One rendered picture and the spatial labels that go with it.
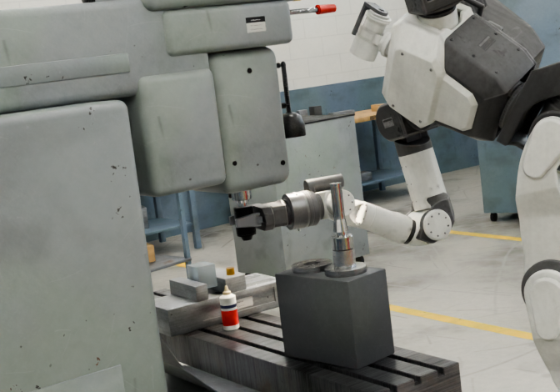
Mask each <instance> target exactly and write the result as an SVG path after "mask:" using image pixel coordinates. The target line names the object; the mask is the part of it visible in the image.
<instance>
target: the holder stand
mask: <svg viewBox="0 0 560 392"><path fill-rule="evenodd" d="M275 279H276V285H277V298H278V305H279V312H280V319H281V326H282V338H283V345H284V352H285V355H286V356H291V357H295V358H300V359H308V360H312V361H317V362H321V363H325V364H334V365H338V366H342V367H347V368H351V369H361V368H362V367H364V366H367V365H369V364H371V363H374V362H376V361H378V360H380V359H383V358H385V357H387V356H389V355H391V354H394V352H395V351H394V343H393V329H392V321H391V314H390V306H389V298H388V284H387V276H386V269H382V268H374V267H367V264H365V263H364V262H356V266H355V267H353V268H350V269H335V268H334V265H333V262H332V260H331V259H308V260H303V261H299V262H296V263H295V264H293V265H292V268H291V269H288V270H284V271H282V272H279V273H276V274H275Z"/></svg>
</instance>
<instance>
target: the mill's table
mask: <svg viewBox="0 0 560 392"><path fill-rule="evenodd" d="M238 320H239V328H238V329H235V330H229V331H227V330H224V329H223V323H221V324H215V325H213V326H209V327H206V328H203V329H198V330H194V331H192V332H188V333H185V334H180V335H177V336H173V337H170V336H167V335H165V334H161V333H159V334H160V335H161V337H162V339H163V340H164V341H165V343H166V344H167V346H168V348H169V349H170V350H171V351H172V353H173V354H174V356H175V357H176V359H177V360H178V362H180V363H183V364H186V365H189V366H192V367H193V368H196V369H200V370H202V371H205V372H208V373H210V374H214V375H216V376H219V377H221V378H224V379H227V380H230V381H232V382H235V383H237V384H241V385H244V386H246V387H248V388H251V389H255V390H257V391H260V392H462V386H461V378H460V369H459V363H458V362H456V361H452V360H449V359H443V358H439V357H436V356H432V355H429V354H423V353H419V352H416V351H412V350H409V349H404V348H400V347H397V346H394V351H395V352H394V354H391V355H389V356H387V357H385V358H383V359H380V360H378V361H376V362H374V363H371V364H369V365H367V366H364V367H362V368H361V369H351V368H347V367H342V366H338V365H334V364H325V363H321V362H317V361H312V360H308V359H300V358H295V357H291V356H286V355H285V352H284V345H283V332H282V326H281V319H280V317H277V316H273V315H270V314H264V313H256V314H251V315H248V316H245V317H242V318H239V319H238Z"/></svg>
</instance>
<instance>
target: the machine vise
mask: <svg viewBox="0 0 560 392"><path fill-rule="evenodd" d="M245 279H246V285H247V288H246V289H244V290H240V291H237V292H234V293H231V294H235V296H236V302H237V314H238V318H242V317H245V316H248V315H251V314H256V313H260V312H263V311H266V310H270V309H275V308H277V307H279V305H278V292H277V285H276V279H275V277H273V276H269V275H265V274H259V273H254V274H248V275H245ZM169 283H170V290H171V294H170V295H166V296H163V297H160V298H156V299H155V305H156V311H157V323H158V329H159V333H161V334H165V335H167V336H170V337H173V336H177V335H180V334H185V333H188V332H192V331H194V330H198V329H203V328H206V327H209V326H213V325H215V324H221V323H222V322H223V319H222V313H221V306H220V299H219V297H220V296H222V295H223V293H222V292H218V291H216V290H212V289H208V287H207V284H204V283H201V282H198V281H194V280H190V279H185V278H182V277H177V278H174V279H170V280H169Z"/></svg>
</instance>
